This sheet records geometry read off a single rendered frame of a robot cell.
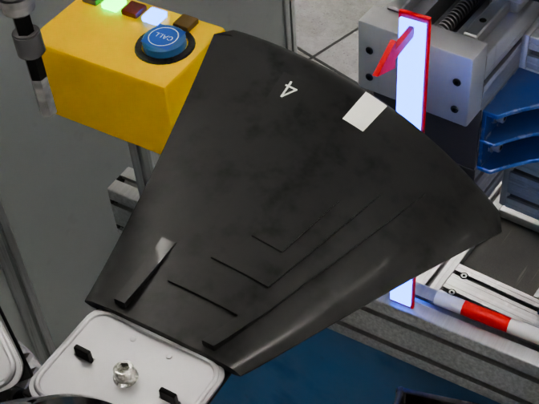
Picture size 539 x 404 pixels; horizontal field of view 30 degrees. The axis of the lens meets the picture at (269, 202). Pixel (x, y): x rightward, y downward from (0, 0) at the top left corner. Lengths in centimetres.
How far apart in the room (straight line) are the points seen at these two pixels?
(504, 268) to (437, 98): 83
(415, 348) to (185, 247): 46
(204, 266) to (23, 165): 102
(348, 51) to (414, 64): 192
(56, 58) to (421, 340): 43
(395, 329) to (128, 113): 33
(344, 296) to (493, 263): 132
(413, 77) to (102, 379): 35
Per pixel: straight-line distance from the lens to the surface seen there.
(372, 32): 107
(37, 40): 38
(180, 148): 63
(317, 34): 274
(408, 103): 79
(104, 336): 56
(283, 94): 66
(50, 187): 164
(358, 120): 66
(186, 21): 95
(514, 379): 97
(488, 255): 189
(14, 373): 48
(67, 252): 174
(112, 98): 94
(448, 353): 98
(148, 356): 55
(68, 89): 98
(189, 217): 59
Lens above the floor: 162
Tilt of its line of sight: 46 degrees down
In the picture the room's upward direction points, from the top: 5 degrees counter-clockwise
